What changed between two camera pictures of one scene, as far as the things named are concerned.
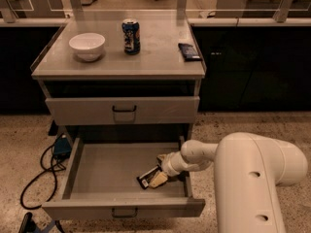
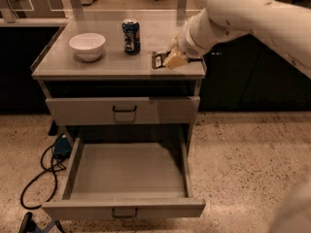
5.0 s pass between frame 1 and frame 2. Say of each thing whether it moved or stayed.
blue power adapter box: stayed
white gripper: moved
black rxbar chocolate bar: moved
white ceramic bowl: stayed
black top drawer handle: stayed
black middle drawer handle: stayed
